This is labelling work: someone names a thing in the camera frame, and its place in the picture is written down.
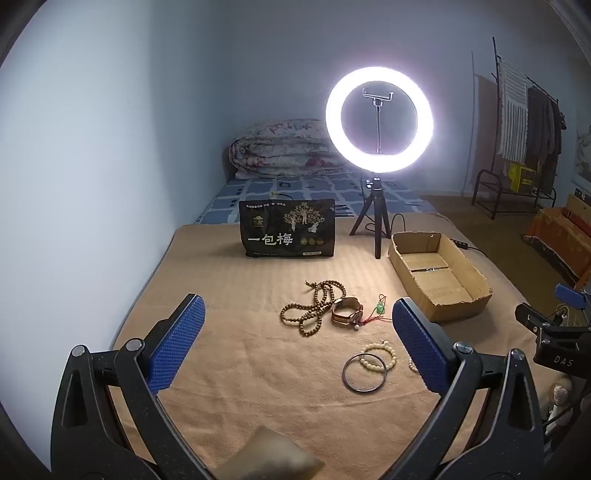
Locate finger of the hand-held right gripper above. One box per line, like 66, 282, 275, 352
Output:
515, 302, 591, 371
555, 283, 591, 306

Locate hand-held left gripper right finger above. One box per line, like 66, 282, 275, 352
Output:
383, 298, 546, 480

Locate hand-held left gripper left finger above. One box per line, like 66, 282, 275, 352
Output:
51, 293, 222, 480

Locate green pendant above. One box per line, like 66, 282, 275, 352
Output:
353, 294, 389, 331

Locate cardboard box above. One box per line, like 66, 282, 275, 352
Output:
387, 232, 493, 323

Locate silver metal bangle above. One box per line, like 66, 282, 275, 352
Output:
342, 353, 387, 393

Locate red strap wristwatch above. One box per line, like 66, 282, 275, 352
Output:
331, 296, 365, 328

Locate wooden bead necklace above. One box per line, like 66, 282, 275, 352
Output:
280, 278, 347, 337

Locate tan blanket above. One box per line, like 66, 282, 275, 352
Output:
108, 224, 555, 480

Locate small wooden box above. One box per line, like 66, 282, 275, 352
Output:
565, 193, 591, 223

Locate yellow box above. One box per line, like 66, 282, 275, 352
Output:
508, 162, 539, 190

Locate black clothes rack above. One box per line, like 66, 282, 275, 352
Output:
471, 37, 561, 221

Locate blurred beige object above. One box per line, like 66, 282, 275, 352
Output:
217, 425, 327, 480

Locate black snack bag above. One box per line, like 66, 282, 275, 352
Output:
239, 198, 337, 259

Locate dark hanging clothes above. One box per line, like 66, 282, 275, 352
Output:
526, 85, 567, 163

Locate blue patterned bed sheet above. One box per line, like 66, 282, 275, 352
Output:
194, 168, 439, 227

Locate white striped hanging cloth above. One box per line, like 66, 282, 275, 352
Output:
496, 58, 530, 163

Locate folded floral quilt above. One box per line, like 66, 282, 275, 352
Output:
229, 119, 349, 180

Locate phone holder on gooseneck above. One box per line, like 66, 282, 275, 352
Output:
362, 88, 396, 156

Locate black power cable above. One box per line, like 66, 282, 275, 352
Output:
360, 175, 485, 254

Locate landscape wall painting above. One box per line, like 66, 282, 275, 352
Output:
571, 124, 591, 186

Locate ring light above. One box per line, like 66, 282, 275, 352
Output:
324, 66, 435, 174

